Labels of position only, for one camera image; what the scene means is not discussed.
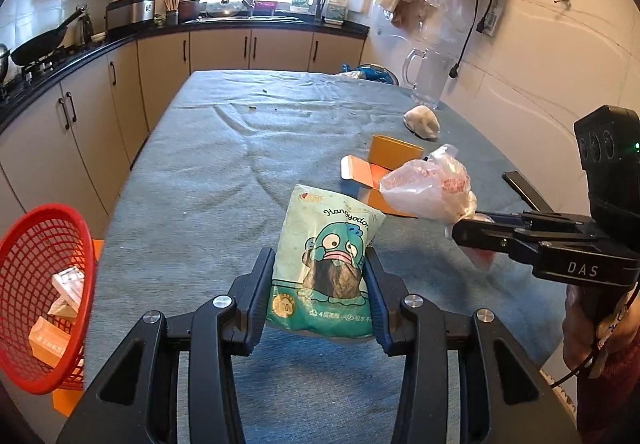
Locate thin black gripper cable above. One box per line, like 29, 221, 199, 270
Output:
547, 289, 640, 392

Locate blue plastic basin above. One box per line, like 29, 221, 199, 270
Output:
341, 63, 398, 87

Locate person's right hand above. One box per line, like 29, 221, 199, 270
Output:
562, 284, 640, 375

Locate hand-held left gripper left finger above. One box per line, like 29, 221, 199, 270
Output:
55, 246, 278, 444

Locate steel kettle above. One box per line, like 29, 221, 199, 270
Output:
75, 14, 96, 45

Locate dark cooking pot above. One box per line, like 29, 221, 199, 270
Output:
177, 0, 203, 23

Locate cream kitchen base cabinets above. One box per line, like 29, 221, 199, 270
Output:
0, 24, 368, 245

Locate gas stove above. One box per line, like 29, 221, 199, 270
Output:
0, 46, 101, 100

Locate blue grey tablecloth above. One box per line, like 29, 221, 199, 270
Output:
80, 70, 568, 444

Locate person's right forearm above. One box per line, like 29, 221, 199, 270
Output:
575, 339, 640, 444

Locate small beige box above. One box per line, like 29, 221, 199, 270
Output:
47, 299, 78, 323

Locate green cartoon snack packet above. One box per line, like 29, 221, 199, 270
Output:
265, 184, 387, 339

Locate clear glass pitcher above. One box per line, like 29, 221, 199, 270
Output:
401, 46, 458, 110

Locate stainless electric cooker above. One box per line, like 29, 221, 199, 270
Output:
105, 0, 156, 37

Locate pan with glass lid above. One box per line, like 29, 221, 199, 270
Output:
206, 0, 246, 19

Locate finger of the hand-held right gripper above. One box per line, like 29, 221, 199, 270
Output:
451, 218, 606, 270
501, 170, 586, 225

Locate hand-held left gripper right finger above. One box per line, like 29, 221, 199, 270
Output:
364, 248, 583, 444

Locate opened orange cardboard box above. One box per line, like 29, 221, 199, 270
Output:
340, 134, 426, 219

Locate black wok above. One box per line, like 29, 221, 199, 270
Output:
10, 4, 88, 67

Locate plastic bag with red print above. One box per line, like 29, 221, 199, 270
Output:
379, 144, 478, 225

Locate red plastic basket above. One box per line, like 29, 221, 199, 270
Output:
0, 204, 98, 395

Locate black power cable with plug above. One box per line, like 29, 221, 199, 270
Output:
449, 0, 501, 79

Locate white medicine box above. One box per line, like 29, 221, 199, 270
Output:
50, 266, 86, 315

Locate white crumpled bag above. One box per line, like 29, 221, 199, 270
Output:
403, 105, 441, 140

